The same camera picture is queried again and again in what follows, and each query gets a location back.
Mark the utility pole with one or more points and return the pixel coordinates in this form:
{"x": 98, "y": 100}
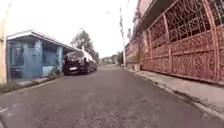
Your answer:
{"x": 122, "y": 36}

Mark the black car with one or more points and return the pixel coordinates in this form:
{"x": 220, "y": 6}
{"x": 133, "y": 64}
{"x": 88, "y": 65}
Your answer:
{"x": 78, "y": 62}

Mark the grey asphalt road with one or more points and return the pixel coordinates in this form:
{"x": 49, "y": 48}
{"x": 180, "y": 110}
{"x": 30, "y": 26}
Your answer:
{"x": 106, "y": 100}

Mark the tree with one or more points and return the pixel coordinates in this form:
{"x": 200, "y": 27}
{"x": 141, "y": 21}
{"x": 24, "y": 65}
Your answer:
{"x": 83, "y": 41}

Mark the red ornate metal gate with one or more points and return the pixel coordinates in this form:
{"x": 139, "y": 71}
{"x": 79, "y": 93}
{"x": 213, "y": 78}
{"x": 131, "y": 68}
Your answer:
{"x": 186, "y": 46}

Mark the pale concrete pavement strip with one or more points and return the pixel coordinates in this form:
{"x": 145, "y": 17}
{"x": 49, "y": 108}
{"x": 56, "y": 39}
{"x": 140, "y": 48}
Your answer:
{"x": 186, "y": 87}

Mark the blue house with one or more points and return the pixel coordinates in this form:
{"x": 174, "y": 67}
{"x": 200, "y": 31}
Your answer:
{"x": 31, "y": 56}

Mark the pale kerb strip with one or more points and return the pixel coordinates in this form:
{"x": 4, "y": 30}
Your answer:
{"x": 26, "y": 85}

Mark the red fence wall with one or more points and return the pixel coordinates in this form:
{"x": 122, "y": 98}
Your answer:
{"x": 132, "y": 52}

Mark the yellow wall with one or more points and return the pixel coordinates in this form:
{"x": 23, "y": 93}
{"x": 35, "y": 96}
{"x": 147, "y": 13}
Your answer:
{"x": 2, "y": 53}

